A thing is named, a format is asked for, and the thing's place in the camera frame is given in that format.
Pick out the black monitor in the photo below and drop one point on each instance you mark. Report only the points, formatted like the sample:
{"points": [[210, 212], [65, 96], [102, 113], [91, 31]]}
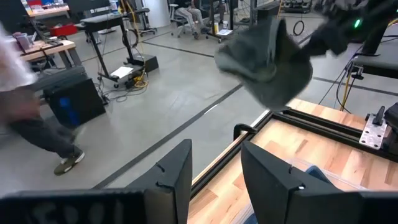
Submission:
{"points": [[88, 5]]}

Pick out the black aluminium table frame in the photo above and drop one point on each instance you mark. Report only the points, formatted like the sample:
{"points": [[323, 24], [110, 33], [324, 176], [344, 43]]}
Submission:
{"points": [[326, 129]]}

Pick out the black standing desk cart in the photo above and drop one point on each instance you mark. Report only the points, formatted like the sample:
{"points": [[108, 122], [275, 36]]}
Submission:
{"points": [[379, 59]]}

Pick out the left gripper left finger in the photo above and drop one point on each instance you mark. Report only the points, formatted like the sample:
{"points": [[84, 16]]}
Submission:
{"points": [[169, 189]]}

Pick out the black rolling stand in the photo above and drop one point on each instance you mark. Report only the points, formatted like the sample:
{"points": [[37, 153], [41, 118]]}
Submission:
{"points": [[102, 21]]}

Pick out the white paper sheet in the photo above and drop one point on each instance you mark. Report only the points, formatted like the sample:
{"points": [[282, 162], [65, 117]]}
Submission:
{"points": [[122, 72]]}

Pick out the white office chair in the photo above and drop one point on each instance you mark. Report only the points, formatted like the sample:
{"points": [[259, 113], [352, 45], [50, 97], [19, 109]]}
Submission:
{"points": [[178, 18]]}

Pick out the black box with blue mark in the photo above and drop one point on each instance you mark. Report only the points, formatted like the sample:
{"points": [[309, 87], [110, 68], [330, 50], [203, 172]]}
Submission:
{"points": [[74, 104]]}

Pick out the black office chair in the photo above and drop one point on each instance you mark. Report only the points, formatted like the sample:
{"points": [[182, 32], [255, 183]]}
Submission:
{"points": [[144, 18]]}

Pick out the wooden workbench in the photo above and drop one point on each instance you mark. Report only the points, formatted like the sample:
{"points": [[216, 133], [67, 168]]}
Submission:
{"points": [[46, 49]]}

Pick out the silver metal mounting plate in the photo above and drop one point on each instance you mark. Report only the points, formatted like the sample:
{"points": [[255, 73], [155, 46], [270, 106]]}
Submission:
{"points": [[372, 133]]}

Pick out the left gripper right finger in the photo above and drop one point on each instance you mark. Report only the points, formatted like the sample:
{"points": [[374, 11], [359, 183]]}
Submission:
{"points": [[280, 193]]}

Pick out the person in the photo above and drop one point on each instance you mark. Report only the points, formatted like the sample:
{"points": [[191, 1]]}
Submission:
{"points": [[189, 14], [46, 137]]}

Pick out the black table clamp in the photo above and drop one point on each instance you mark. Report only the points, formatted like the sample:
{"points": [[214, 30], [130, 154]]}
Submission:
{"points": [[244, 128]]}

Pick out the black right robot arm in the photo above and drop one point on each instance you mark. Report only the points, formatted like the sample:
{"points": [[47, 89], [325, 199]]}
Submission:
{"points": [[373, 9]]}

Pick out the olive green cap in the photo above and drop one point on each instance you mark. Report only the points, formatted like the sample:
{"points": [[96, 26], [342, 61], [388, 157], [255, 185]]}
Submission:
{"points": [[273, 71]]}

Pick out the red box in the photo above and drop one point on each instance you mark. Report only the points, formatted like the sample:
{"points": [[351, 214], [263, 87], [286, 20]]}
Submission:
{"points": [[63, 30]]}

